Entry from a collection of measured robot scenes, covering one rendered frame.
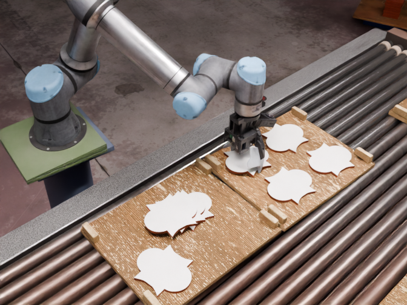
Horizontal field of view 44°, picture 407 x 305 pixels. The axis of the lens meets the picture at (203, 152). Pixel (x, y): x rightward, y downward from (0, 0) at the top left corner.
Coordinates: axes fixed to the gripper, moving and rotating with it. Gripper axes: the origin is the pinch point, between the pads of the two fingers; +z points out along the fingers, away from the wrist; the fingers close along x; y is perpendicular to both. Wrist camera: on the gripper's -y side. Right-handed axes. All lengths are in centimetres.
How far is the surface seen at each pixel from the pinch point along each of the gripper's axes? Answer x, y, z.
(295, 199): 20.5, 0.9, -0.2
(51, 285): 1, 67, 2
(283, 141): 1.3, -14.9, -0.1
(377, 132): 15.4, -46.2, 2.8
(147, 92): -160, -70, 95
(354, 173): 24.2, -21.8, 0.9
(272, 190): 14.0, 3.5, -0.2
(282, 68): -124, -166, 95
